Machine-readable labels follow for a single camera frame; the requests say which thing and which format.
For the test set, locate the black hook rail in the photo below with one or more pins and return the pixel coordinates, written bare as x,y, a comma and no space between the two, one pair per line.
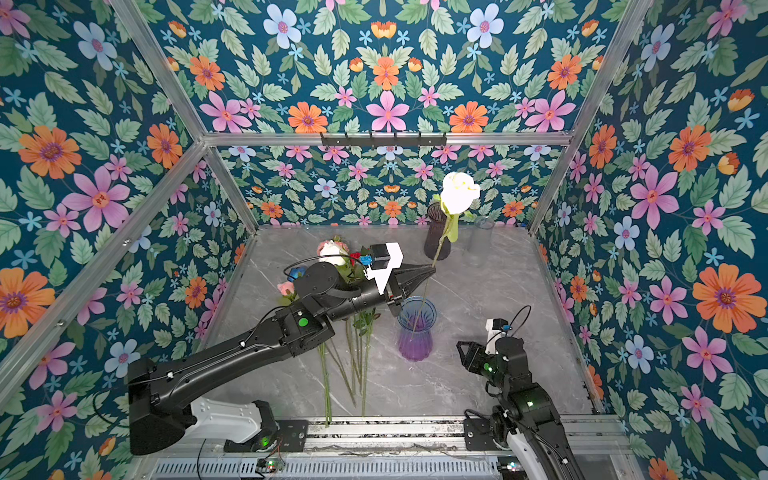
371,140

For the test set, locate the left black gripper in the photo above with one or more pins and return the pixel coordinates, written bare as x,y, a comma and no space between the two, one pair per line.
399,283

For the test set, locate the artificial flower bunch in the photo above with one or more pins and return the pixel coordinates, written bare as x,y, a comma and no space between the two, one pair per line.
358,327

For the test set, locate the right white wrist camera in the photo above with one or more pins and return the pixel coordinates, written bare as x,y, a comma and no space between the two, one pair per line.
495,327

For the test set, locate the cream white rose stem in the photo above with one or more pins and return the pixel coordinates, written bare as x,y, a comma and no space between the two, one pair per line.
459,191

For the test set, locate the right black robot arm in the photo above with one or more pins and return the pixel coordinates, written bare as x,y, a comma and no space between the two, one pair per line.
524,424

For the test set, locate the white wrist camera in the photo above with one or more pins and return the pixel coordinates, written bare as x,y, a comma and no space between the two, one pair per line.
495,327
384,259

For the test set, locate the aluminium mounting rail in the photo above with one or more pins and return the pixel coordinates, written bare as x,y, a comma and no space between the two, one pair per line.
586,434

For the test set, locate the purple blue glass vase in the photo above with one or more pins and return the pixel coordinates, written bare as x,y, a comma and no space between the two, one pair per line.
416,319

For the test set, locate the dark mauve glass vase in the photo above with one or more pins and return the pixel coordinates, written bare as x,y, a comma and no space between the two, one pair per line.
434,246

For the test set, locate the clear glass vase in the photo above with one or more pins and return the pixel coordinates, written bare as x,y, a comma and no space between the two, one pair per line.
480,240

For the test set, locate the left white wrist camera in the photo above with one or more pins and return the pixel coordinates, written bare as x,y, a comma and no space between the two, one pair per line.
384,259

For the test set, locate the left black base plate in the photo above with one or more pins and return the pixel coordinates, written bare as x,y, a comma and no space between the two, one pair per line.
289,436

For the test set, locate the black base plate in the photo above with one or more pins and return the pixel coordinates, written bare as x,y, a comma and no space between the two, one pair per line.
479,437
289,436

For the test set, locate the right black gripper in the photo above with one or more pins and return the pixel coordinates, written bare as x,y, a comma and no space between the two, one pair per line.
471,354

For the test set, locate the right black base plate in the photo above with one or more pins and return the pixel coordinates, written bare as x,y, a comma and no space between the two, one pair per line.
479,437

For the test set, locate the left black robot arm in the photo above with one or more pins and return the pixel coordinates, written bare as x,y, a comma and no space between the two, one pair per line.
168,402

